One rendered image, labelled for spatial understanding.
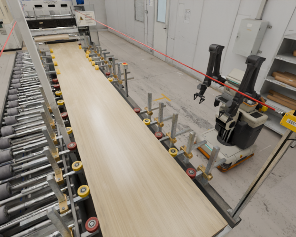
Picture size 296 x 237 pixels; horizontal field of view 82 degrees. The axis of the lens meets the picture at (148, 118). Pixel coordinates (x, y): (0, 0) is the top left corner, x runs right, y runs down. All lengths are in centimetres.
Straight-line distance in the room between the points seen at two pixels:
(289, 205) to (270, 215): 31
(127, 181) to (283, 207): 201
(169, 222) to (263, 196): 173
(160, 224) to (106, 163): 62
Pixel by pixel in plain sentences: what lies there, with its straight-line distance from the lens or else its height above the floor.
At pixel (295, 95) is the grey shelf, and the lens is 389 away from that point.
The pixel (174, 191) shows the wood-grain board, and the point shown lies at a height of 90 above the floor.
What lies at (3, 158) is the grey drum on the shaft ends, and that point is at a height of 83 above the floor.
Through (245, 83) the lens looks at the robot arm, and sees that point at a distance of 178.
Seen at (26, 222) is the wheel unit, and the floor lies 84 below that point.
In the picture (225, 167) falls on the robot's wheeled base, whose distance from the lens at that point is 260.
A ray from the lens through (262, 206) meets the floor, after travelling 267.
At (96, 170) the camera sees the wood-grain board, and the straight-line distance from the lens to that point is 148.
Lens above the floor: 205
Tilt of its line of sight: 37 degrees down
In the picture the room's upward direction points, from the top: 1 degrees clockwise
